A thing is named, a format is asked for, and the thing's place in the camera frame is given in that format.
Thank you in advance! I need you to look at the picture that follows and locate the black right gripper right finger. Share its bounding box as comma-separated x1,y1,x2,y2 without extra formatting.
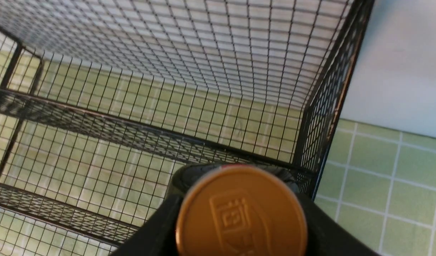
296,193,378,256

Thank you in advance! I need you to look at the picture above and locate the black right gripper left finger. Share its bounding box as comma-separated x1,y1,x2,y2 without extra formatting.
111,194,183,256

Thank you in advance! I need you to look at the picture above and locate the tall dark vinegar bottle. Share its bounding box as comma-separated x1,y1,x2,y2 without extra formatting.
166,163,308,256

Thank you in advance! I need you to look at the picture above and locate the green checkered tablecloth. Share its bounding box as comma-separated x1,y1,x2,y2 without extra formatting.
1,57,436,256

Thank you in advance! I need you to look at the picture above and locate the black wire mesh shelf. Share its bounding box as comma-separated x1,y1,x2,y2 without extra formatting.
0,0,374,256

